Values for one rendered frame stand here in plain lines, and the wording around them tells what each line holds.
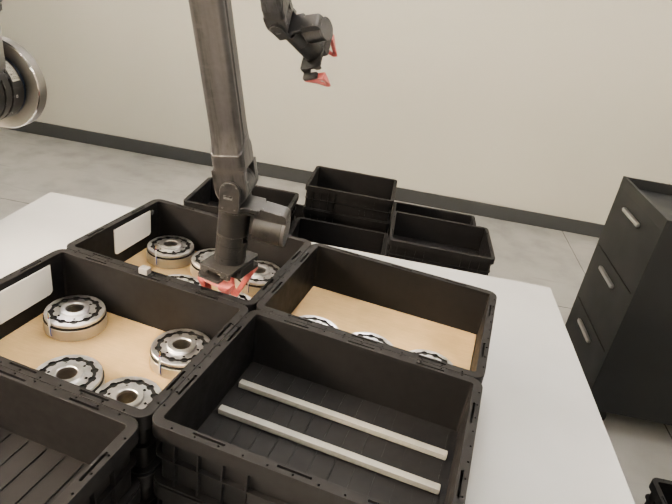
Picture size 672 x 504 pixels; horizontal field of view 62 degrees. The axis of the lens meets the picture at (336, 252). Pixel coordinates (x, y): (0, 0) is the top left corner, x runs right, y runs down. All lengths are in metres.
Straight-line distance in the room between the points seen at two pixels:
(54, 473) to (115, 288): 0.37
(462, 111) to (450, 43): 0.45
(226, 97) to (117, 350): 0.47
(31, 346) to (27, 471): 0.27
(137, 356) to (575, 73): 3.47
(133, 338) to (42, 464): 0.29
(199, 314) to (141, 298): 0.12
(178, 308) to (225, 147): 0.31
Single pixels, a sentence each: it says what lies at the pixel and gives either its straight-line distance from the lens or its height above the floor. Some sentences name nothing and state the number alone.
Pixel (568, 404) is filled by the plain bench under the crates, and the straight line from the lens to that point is 1.35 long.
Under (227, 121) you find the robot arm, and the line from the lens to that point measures 0.91.
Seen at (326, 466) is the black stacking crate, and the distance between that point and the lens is 0.86.
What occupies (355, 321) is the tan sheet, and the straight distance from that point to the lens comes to 1.15.
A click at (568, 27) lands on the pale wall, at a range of 4.00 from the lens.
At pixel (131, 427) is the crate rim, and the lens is 0.77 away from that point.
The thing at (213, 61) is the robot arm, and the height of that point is 1.32.
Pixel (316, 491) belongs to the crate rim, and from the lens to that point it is 0.71.
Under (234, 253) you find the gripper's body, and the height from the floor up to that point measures 0.99.
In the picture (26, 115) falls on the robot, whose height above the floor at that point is 1.07.
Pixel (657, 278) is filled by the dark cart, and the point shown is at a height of 0.70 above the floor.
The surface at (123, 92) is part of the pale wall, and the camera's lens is 4.51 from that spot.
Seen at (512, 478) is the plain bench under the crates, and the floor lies 0.70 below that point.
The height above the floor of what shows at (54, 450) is 0.83.
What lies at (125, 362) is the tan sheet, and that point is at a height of 0.83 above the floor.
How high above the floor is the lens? 1.47
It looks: 27 degrees down
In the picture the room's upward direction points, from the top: 9 degrees clockwise
